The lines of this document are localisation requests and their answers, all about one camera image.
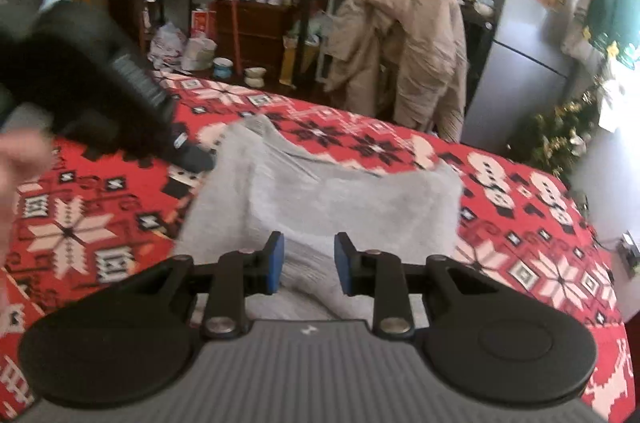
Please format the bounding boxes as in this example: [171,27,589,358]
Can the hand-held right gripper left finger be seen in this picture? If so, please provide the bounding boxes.
[145,231,286,340]

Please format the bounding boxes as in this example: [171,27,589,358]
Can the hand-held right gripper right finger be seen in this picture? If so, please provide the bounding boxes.
[334,232,503,340]

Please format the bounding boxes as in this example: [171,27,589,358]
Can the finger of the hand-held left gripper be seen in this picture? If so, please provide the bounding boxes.
[150,123,217,172]

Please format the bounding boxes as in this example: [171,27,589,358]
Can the grey sweater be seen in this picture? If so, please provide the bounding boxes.
[172,115,463,324]

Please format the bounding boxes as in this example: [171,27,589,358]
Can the person's left hand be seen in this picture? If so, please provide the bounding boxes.
[0,129,55,254]

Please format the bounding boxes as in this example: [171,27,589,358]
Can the printed plastic bag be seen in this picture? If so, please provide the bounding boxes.
[149,23,188,71]

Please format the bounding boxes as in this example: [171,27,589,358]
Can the white plastic bag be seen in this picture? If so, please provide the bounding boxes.
[180,37,218,72]

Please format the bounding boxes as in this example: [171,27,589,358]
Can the red white carton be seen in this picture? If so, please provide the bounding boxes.
[191,9,217,41]

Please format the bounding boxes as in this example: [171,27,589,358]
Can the yellow cardboard box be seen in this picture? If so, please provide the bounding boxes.
[280,37,306,86]

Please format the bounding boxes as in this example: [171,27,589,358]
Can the wooden drawer cabinet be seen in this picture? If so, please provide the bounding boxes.
[209,0,301,76]

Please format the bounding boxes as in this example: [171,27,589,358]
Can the red patterned blanket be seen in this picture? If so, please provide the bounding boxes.
[0,70,628,423]

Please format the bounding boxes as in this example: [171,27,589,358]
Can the white plastic drawer unit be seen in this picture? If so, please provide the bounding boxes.
[315,0,353,84]

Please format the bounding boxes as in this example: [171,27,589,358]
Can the beige jacket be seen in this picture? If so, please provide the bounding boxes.
[324,0,468,142]

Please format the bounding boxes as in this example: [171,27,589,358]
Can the decorated Christmas tree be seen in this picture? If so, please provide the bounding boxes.
[507,78,606,184]

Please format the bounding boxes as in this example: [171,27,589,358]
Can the silver refrigerator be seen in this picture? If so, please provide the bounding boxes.
[460,0,591,154]

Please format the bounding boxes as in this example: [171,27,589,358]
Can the white paper sheet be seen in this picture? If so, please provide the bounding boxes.
[597,73,640,134]

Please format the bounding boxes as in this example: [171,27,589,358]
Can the red broom handle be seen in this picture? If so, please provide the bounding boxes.
[229,0,246,76]

